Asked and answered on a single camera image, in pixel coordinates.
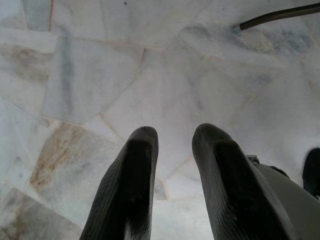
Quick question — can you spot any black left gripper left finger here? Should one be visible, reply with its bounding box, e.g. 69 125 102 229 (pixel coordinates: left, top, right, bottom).
79 126 160 240

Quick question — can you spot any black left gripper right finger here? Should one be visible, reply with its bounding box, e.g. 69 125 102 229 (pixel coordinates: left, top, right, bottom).
191 122 301 240

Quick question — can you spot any black robot left foot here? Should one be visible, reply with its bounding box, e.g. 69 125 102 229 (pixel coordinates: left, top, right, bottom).
301 147 320 201

